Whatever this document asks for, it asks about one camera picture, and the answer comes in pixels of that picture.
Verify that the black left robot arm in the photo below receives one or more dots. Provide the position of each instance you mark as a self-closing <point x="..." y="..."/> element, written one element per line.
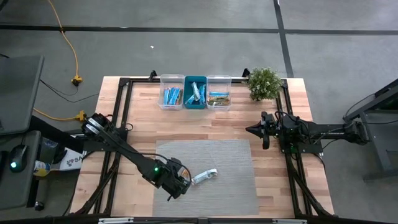
<point x="124" y="147"/>

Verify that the bottle with yellow liquid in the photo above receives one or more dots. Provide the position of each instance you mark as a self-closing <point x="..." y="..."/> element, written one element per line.
<point x="42" y="168"/>

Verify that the grey woven table mat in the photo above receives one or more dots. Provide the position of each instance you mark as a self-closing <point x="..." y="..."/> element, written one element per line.
<point x="224" y="199"/>

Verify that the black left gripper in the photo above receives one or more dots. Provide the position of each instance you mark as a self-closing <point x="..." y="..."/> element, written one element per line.
<point x="175" y="185"/>

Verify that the teal plastic bin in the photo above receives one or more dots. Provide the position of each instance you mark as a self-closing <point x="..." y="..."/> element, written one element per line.
<point x="195" y="79"/>

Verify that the grey desk top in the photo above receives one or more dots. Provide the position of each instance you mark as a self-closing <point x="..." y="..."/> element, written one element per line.
<point x="18" y="93"/>

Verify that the green potted plant black pot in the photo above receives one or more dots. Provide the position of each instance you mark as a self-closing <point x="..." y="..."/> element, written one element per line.
<point x="264" y="84"/>

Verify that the dark grey side desk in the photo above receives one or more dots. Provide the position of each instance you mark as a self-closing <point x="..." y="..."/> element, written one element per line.
<point x="15" y="186"/>

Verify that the white printed box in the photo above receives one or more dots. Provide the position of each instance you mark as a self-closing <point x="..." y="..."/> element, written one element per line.
<point x="73" y="160"/>

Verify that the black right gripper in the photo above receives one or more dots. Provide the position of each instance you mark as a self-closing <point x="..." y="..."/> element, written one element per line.
<point x="271" y="129"/>

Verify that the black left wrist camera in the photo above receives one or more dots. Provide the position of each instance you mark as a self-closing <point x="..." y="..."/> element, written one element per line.
<point x="175" y="165"/>

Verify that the black desk frame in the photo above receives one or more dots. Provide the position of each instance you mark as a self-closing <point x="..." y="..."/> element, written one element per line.
<point x="379" y="130"/>

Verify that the black metal table frame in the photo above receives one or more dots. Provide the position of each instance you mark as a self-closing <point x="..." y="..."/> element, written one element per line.
<point x="140" y="80"/>

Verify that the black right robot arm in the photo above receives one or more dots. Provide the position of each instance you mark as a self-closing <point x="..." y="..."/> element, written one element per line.
<point x="329" y="133"/>

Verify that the clear plastic bin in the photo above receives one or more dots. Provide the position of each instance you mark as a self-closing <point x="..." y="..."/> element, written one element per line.
<point x="219" y="82"/>
<point x="171" y="81"/>

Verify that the black computer mouse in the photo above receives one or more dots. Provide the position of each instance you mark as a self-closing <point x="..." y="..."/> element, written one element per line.
<point x="18" y="157"/>

